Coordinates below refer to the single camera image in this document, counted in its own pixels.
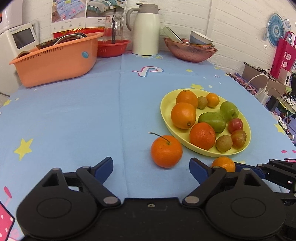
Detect pink glass bowl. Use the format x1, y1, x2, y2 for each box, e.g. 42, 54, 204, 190
164, 38, 218, 63

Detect tilted white dish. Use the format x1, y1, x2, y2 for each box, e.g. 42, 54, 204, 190
163, 26, 184, 43

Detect white power strip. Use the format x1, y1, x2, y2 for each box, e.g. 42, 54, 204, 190
254, 88, 269, 105

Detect brown kiwi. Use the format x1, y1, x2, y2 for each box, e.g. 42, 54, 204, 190
215, 135, 233, 153
197, 96, 208, 109

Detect red apple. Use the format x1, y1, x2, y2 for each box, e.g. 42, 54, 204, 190
227, 118, 243, 133

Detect white appliance with screen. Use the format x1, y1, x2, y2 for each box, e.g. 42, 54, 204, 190
1, 21, 40, 95

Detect pink gift bag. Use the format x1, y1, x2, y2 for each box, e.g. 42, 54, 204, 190
270, 31, 296, 78

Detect yellow-orange round orange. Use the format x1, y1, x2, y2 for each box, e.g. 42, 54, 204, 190
211, 157, 236, 172

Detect white thermos jug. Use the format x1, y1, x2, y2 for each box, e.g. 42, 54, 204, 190
125, 3, 160, 56

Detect white charger cable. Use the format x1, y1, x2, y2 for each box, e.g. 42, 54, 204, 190
244, 73, 290, 130

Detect stacked white-blue bowls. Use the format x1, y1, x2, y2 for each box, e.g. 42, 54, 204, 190
189, 31, 215, 48

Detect glass pitcher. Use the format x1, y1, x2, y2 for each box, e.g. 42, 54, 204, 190
103, 12, 124, 44

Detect orange on plate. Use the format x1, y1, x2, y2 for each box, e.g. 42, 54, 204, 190
176, 90, 198, 108

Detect green apple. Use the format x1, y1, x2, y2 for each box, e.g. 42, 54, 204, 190
220, 101, 239, 122

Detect blue round wall fan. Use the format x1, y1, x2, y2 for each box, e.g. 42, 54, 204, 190
265, 14, 285, 47

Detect orange plastic basket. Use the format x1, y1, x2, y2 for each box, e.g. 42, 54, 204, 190
9, 32, 103, 87

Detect green mango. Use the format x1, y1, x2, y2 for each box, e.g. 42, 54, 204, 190
198, 112, 226, 133

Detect orange with stem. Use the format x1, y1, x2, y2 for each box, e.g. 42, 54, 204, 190
149, 132, 183, 169

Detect blue patterned tablecloth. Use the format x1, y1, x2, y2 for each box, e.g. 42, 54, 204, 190
1, 54, 295, 240

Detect red plastic basket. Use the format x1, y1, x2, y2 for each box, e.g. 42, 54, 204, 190
97, 40, 130, 58

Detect large smooth orange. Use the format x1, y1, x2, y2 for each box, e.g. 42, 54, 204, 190
171, 102, 196, 130

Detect small mandarin orange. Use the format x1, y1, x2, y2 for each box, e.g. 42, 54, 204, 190
206, 93, 220, 108

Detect rough dark orange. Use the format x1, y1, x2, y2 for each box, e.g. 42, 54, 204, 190
189, 123, 216, 150

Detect yellow plastic plate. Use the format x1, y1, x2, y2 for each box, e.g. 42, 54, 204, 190
160, 89, 251, 157

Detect white water purifier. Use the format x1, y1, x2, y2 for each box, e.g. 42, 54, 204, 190
0, 0, 23, 34

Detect cardboard box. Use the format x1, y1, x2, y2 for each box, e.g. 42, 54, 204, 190
242, 64, 286, 97

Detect dark red-yellow plum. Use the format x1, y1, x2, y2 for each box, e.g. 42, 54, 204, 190
231, 130, 247, 149

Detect bedding poster calendar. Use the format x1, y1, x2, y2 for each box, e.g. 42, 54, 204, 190
51, 0, 127, 38

